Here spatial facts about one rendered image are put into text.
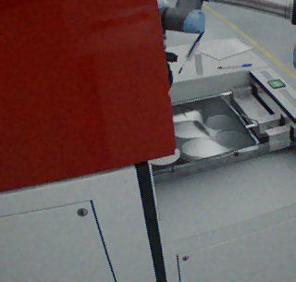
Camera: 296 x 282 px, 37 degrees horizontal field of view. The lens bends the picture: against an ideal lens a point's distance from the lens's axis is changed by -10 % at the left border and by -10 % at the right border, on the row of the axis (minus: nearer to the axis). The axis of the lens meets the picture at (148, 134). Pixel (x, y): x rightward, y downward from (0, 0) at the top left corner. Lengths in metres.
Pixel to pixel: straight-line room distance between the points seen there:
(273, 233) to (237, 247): 0.12
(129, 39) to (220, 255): 0.80
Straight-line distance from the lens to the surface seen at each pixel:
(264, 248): 1.42
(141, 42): 0.74
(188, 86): 1.72
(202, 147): 1.45
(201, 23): 1.33
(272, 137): 1.49
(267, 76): 1.75
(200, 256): 1.33
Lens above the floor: 1.70
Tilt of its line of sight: 31 degrees down
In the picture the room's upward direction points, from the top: 8 degrees counter-clockwise
